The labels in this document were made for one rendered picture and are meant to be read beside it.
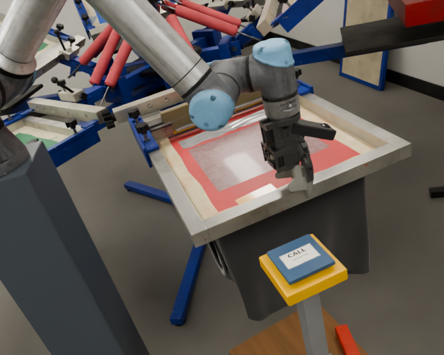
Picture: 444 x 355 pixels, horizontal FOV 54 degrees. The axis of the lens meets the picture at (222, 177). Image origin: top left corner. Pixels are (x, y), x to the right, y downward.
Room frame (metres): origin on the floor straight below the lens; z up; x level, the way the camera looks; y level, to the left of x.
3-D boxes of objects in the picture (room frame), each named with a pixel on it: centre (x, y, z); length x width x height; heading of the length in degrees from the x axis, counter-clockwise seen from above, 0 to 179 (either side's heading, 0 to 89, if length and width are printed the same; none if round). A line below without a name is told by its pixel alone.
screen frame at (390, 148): (1.22, -0.10, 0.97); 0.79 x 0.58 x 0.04; 12
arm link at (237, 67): (0.86, -0.06, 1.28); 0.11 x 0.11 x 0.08; 70
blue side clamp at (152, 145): (1.39, 0.22, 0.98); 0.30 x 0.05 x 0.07; 12
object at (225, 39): (2.25, 0.13, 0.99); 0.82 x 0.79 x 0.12; 12
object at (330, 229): (0.93, -0.16, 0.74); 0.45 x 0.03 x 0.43; 102
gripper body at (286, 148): (0.84, -0.15, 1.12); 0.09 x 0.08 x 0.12; 102
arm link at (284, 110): (0.84, -0.16, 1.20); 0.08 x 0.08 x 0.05
